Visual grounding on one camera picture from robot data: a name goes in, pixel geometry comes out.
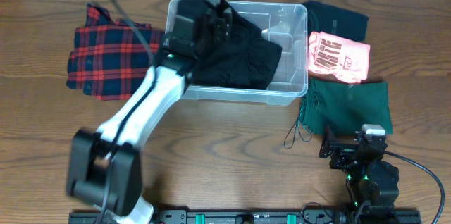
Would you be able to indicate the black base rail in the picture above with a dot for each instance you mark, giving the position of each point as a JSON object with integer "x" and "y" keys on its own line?
{"x": 313, "y": 216}

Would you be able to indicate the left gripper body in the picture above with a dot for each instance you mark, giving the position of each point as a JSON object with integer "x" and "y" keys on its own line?
{"x": 218, "y": 22}

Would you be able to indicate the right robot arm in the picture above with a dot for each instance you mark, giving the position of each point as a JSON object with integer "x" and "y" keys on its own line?
{"x": 369, "y": 177}

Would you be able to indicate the red navy plaid shirt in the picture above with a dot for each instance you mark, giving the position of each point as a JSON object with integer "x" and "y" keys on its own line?
{"x": 108, "y": 61}

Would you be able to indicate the dark green garment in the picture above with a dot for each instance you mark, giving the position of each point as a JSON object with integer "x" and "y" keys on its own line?
{"x": 342, "y": 107}

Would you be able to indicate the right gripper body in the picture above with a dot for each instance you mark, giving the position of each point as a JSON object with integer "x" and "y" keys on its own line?
{"x": 344, "y": 159}

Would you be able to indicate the clear plastic storage container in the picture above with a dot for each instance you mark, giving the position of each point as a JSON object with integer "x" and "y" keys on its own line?
{"x": 284, "y": 24}

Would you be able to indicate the pink printed t-shirt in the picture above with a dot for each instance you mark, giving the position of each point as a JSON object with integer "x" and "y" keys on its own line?
{"x": 345, "y": 59}

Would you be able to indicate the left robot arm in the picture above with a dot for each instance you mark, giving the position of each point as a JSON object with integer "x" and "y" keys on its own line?
{"x": 105, "y": 166}

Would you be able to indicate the black garment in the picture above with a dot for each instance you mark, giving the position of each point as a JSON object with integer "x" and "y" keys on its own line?
{"x": 246, "y": 61}
{"x": 336, "y": 21}

